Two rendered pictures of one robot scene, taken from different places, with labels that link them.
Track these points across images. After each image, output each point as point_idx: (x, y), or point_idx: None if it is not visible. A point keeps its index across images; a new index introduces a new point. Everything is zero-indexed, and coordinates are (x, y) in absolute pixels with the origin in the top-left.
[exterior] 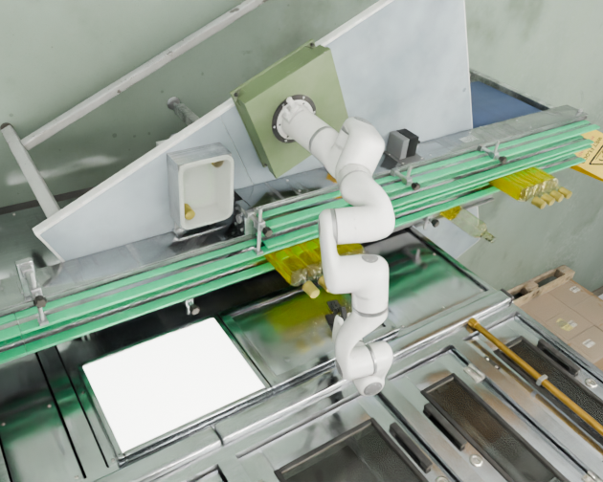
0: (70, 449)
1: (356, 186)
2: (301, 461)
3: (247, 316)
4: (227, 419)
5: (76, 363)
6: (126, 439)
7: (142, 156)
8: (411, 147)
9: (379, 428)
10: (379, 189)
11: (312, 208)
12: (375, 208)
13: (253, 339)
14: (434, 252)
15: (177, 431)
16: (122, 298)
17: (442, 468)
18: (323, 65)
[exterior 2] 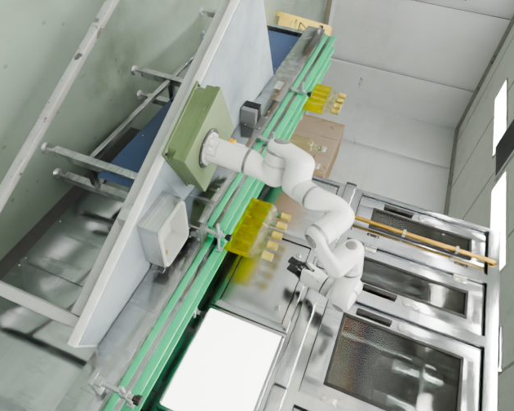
0: None
1: (321, 201)
2: (331, 366)
3: (229, 292)
4: (278, 373)
5: (148, 403)
6: None
7: (117, 237)
8: (259, 114)
9: (352, 317)
10: (338, 199)
11: (235, 198)
12: (343, 213)
13: (247, 307)
14: None
15: (259, 403)
16: (167, 346)
17: (396, 318)
18: (218, 101)
